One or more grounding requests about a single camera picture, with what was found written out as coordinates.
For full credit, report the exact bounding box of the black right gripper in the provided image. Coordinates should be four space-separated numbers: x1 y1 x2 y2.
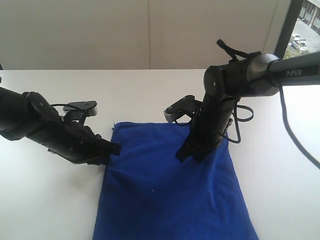
175 110 232 163

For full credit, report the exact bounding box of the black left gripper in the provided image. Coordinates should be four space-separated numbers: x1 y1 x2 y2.
47 124 122 165

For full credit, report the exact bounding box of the blue towel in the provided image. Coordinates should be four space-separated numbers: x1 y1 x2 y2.
93 122 258 240

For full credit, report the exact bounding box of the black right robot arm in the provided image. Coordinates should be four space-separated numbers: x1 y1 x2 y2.
166 52 320 165

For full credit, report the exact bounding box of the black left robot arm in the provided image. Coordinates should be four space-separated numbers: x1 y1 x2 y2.
0 87 122 166

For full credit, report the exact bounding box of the black window frame post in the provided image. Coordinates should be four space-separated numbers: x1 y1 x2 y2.
274 0 303 59

